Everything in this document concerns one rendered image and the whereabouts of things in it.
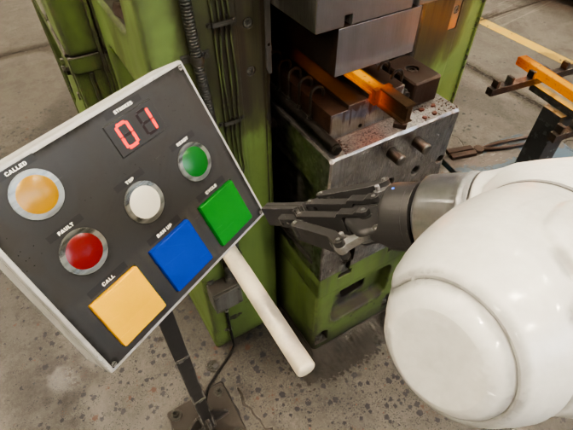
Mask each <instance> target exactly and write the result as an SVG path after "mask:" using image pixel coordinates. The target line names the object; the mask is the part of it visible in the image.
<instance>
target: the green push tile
mask: <svg viewBox="0 0 573 430"><path fill-rule="evenodd" d="M197 209H198V210H199V212H200V214H201V216H202V217H203V219H204V220H205V221H206V223H207V225H208V226H209V228H210V229H211V231H212V233H213V235H214V236H215V237H216V238H217V240H218V242H219V244H220V245H221V246H224V245H226V244H227V243H228V242H229V241H230V240H231V239H232V238H233V237H234V235H235V234H236V233H237V232H238V231H239V230H240V229H241V228H242V227H243V226H244V225H245V224H246V223H247V222H248V221H249V220H250V219H251V218H252V215H251V213H250V212H249V210H248V208H247V206H246V204H245V202H244V201H243V200H242V198H241V196H240V194H239V192H238V190H237V188H236V187H235V186H234V183H233V182H232V181H231V180H228V181H227V182H226V183H224V184H223V185H222V186H221V187H220V188H219V189H218V190H217V191H215V192H214V193H213V194H212V195H211V196H210V197H209V198H208V199H206V200H205V201H204V202H203V203H202V204H201V205H200V206H198V207H197Z"/></svg>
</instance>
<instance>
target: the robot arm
mask: <svg viewBox="0 0 573 430"><path fill-rule="evenodd" d="M316 196H317V197H316V198H315V199H309V200H307V201H306V202H268V203H267V204H266V205H265V206H264V207H263V208H262V209H261V210H262V212H263V214H264V216H265V217H266V219H267V220H268V222H269V225H276V226H282V227H285V228H292V229H293V230H294V232H295V234H296V236H297V238H298V239H299V240H300V241H303V242H307V243H309V244H311V245H314V246H317V247H321V248H324V249H326V250H328V251H331V252H334V253H336V254H337V255H338V256H339V257H340V258H341V259H342V260H346V259H349V258H350V256H351V254H350V250H351V249H352V248H354V247H356V246H358V245H360V244H361V245H363V246H370V245H373V244H382V245H384V246H386V247H388V248H389V249H391V250H394V251H400V252H405V254H404V255H403V257H402V259H401V261H400V262H399V264H398V265H397V267H396V268H395V270H394V272H393V276H392V280H391V290H390V294H389V298H388V300H387V306H386V314H385V326H384V331H385V341H386V345H387V347H388V350H389V353H390V355H391V358H392V360H393V363H394V364H395V366H396V368H397V370H398V372H399V373H400V375H401V377H402V378H403V379H404V380H405V382H406V383H407V384H408V386H409V387H410V388H411V389H412V390H413V391H414V393H415V394H417V395H418V396H419V397H420V398H421V399H422V400H423V401H424V402H425V403H426V404H428V405H429V406H430V407H431V408H433V409H434V410H435V411H436V412H438V413H439V414H441V415H443V416H445V417H447V418H449V419H450V420H452V421H455V422H458V423H459V424H462V425H465V426H468V427H477V428H488V429H502V428H515V427H526V426H530V425H535V424H538V423H541V422H543V421H545V420H547V419H549V418H551V417H553V416H557V417H565V418H570V419H573V157H566V158H555V159H544V160H531V161H525V162H518V163H515V164H511V165H509V166H505V167H502V168H499V169H495V170H490V171H469V172H455V173H438V174H431V175H429V176H427V177H425V178H424V179H423V180H422V181H419V182H399V183H392V184H391V183H390V180H389V178H388V177H382V178H379V179H377V180H374V181H372V182H369V183H360V184H355V185H351V186H345V187H341V188H336V189H327V190H322V191H320V192H318V193H317V194H316ZM327 197H330V199H328V198H327Z"/></svg>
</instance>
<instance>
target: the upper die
mask: <svg viewBox="0 0 573 430"><path fill-rule="evenodd" d="M421 9H422V5H419V6H417V5H415V4H413V5H412V8H409V9H404V10H401V11H397V12H395V13H391V14H388V15H383V16H380V17H377V18H373V19H371V20H365V21H362V22H359V23H356V24H353V25H350V24H349V23H347V22H346V21H345V22H344V27H341V28H338V29H335V30H331V31H329V32H324V33H320V34H317V35H315V34H314V33H312V32H311V31H309V30H308V29H306V28H305V27H304V26H302V25H300V24H299V23H297V22H296V21H295V20H294V19H292V18H291V17H289V16H288V15H286V14H285V13H283V12H282V11H280V10H279V9H278V8H277V7H275V6H274V5H272V4H270V20H271V29H272V30H273V31H275V32H276V33H277V34H279V35H280V36H281V37H283V38H284V39H285V40H286V41H287V42H288V43H290V44H291V45H293V46H294V47H295V48H297V49H298V50H300V51H301V52H302V53H303V54H305V55H306V56H308V57H309V58H310V59H311V60H312V61H313V62H315V63H316V64H317V65H319V66H320V67H322V68H323V69H324V70H325V71H327V72H328V73H330V74H331V75H332V76H334V77H338V76H340V75H343V74H346V73H350V72H353V71H355V70H358V69H361V68H364V67H368V66H371V65H373V64H376V63H379V62H382V61H386V60H389V59H391V58H394V57H397V56H399V55H404V54H407V53H409V52H412V50H413V47H414V40H415V35H416V32H417V27H418V24H419V19H420V12H421Z"/></svg>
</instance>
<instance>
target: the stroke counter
mask: <svg viewBox="0 0 573 430"><path fill-rule="evenodd" d="M144 110H145V111H146V112H147V114H148V116H149V119H147V120H145V121H144V122H142V120H141V119H140V117H139V116H138V114H139V113H141V112H142V111H144ZM136 113H137V114H136V118H137V119H138V121H139V122H140V124H142V123H143V125H142V127H143V129H144V131H145V132H146V133H147V134H150V135H152V134H154V132H156V131H157V130H158V129H157V128H158V125H157V123H156V122H155V120H154V119H151V118H152V117H153V116H152V115H151V113H150V112H149V111H148V109H147V108H144V107H143V108H141V109H140V110H138V111H136ZM151 120H152V121H153V123H154V125H155V127H156V128H155V129H154V130H152V131H150V132H149V131H148V129H147V128H146V126H145V124H146V123H148V122H149V121H151ZM124 123H126V125H127V126H128V128H129V129H130V131H129V132H127V133H126V134H124V135H123V136H122V134H121V133H120V131H119V129H118V127H119V126H121V125H122V124H124ZM115 130H116V132H117V133H118V134H119V136H120V138H121V137H123V139H122V141H123V142H124V144H125V146H126V147H127V148H134V147H135V146H136V145H137V144H138V143H139V142H138V141H139V138H138V137H137V135H136V133H135V132H134V131H133V132H131V131H132V130H133V129H132V128H131V126H130V124H129V123H128V121H125V122H124V121H123V120H122V121H121V122H119V123H118V124H116V128H115ZM131 133H132V134H133V136H134V137H135V139H136V142H135V143H133V144H132V145H130V146H129V144H128V143H127V142H126V141H125V138H126V137H127V136H128V135H130V134H131Z"/></svg>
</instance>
